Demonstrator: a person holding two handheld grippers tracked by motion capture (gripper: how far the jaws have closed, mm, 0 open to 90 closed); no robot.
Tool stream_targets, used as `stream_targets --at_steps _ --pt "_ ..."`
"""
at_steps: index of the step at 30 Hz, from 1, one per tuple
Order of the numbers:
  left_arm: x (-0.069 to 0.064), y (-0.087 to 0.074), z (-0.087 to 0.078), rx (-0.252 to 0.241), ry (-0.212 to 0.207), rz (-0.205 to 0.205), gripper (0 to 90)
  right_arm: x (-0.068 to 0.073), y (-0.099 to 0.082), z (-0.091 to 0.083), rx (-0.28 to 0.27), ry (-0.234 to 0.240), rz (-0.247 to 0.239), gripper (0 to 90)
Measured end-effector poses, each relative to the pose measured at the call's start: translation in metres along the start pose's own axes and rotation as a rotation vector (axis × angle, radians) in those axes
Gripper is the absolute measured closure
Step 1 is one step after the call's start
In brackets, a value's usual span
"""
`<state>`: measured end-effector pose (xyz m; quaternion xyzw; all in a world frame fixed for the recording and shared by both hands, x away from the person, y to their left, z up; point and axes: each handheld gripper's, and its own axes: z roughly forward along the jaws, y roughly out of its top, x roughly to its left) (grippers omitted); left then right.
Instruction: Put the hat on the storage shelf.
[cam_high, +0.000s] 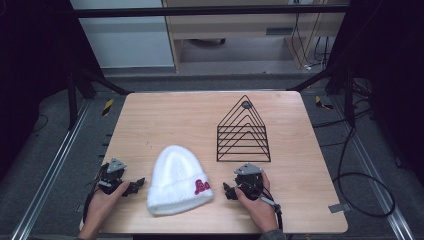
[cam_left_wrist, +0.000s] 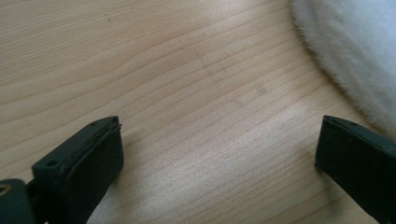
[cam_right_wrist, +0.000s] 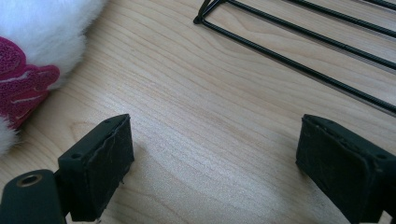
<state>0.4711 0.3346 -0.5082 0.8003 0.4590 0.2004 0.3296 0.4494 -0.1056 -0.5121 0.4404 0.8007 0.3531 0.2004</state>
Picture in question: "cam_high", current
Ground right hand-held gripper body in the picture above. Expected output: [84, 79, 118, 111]
[233, 162, 267, 201]

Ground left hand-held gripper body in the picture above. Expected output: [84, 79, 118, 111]
[96, 157, 128, 196]

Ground person's right hand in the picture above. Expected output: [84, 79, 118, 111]
[234, 169, 280, 233]

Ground person's left hand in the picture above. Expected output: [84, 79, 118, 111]
[85, 179, 132, 231]

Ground white knit beanie hat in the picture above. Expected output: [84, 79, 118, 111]
[146, 144, 215, 217]

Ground yellow black striped tape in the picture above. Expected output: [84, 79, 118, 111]
[314, 95, 335, 111]
[101, 98, 115, 118]

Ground grey tape piece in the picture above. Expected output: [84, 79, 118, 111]
[327, 202, 352, 214]

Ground black curtain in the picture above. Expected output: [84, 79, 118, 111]
[328, 0, 424, 186]
[0, 0, 103, 183]

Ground white cabinet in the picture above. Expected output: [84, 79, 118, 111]
[69, 0, 177, 70]

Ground light wooden desk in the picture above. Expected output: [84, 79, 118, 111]
[162, 0, 352, 73]

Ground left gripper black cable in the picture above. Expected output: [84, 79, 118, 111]
[82, 163, 108, 223]

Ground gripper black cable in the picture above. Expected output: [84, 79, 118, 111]
[82, 163, 108, 223]
[259, 186, 284, 232]

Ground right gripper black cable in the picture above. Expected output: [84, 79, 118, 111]
[259, 186, 284, 232]

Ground black wire triangular rack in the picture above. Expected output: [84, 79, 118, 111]
[216, 94, 272, 164]

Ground aluminium floor rail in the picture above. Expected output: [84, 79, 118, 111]
[329, 95, 416, 240]
[9, 99, 92, 240]

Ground black metal frame stand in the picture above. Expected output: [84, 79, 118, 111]
[65, 61, 133, 132]
[287, 61, 358, 128]

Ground black looped floor cable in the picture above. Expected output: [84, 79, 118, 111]
[332, 123, 397, 219]

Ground hanging cables under desk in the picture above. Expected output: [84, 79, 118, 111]
[290, 12, 332, 72]

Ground black horizontal frame bar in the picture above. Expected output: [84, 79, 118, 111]
[70, 4, 350, 19]

